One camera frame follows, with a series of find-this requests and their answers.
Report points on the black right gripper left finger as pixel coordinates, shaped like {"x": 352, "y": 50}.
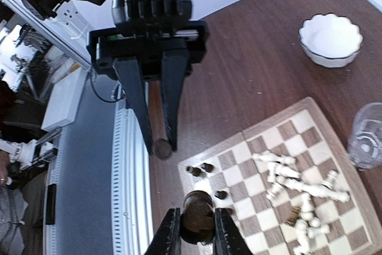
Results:
{"x": 166, "y": 240}

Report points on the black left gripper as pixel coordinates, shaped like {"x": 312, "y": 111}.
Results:
{"x": 106, "y": 45}

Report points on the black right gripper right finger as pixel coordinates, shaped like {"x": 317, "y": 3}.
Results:
{"x": 228, "y": 239}

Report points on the dark chess piece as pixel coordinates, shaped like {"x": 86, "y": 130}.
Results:
{"x": 208, "y": 168}
{"x": 197, "y": 223}
{"x": 222, "y": 195}

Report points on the dark chess piece front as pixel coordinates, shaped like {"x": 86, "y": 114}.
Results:
{"x": 222, "y": 195}

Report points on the dark chess piece corner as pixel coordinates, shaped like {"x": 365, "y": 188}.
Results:
{"x": 194, "y": 171}

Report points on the pile of dark chess pieces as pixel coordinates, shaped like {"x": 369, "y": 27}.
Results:
{"x": 295, "y": 215}

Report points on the wooden chess board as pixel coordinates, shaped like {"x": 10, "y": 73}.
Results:
{"x": 302, "y": 132}

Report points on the pile of white chess pieces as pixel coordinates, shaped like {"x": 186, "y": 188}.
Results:
{"x": 282, "y": 176}

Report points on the clear drinking glass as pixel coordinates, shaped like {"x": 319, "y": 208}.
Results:
{"x": 364, "y": 144}

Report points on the white scalloped bowl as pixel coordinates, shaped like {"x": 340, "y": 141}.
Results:
{"x": 330, "y": 41}

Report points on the aluminium front rail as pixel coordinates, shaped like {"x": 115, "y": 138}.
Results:
{"x": 102, "y": 179}

